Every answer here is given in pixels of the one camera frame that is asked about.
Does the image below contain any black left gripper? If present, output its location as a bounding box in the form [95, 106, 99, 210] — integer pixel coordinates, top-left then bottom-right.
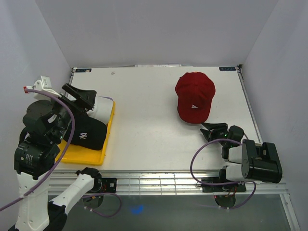
[49, 82, 96, 143]

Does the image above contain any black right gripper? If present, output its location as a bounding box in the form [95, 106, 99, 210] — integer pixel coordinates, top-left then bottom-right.
[200, 122, 229, 146]

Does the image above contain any white baseball cap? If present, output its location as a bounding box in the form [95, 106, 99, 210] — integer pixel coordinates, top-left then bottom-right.
[87, 96, 114, 124]

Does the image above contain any black baseball cap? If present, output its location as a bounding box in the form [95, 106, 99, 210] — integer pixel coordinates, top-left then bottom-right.
[70, 115, 107, 150]

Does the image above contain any red baseball cap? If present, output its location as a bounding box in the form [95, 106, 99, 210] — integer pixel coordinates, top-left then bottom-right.
[175, 72, 216, 124]

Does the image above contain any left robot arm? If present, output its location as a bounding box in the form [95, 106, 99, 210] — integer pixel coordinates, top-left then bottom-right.
[12, 84, 102, 231]

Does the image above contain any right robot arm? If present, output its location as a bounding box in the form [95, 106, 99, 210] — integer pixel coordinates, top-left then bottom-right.
[200, 123, 282, 191]

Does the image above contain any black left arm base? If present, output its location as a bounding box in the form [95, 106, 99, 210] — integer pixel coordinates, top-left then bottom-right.
[82, 178, 117, 209]

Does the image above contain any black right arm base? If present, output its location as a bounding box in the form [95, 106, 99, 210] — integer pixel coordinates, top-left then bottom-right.
[196, 183, 246, 208]

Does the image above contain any yellow plastic tray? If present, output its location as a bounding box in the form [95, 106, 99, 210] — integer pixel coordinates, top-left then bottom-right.
[61, 102, 116, 166]

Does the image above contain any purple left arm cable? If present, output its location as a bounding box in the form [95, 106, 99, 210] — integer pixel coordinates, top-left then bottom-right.
[0, 88, 121, 217]

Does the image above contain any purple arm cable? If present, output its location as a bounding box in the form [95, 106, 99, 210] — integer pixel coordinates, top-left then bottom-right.
[190, 139, 257, 210]
[0, 88, 121, 217]

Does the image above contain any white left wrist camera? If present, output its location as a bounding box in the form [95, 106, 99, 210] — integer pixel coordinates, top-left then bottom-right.
[24, 76, 60, 100]

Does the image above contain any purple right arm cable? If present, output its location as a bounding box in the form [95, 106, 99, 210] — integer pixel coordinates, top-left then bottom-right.
[190, 139, 257, 210]

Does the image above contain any aluminium table edge rail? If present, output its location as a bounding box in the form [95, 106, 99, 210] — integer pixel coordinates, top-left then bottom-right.
[48, 169, 289, 195]

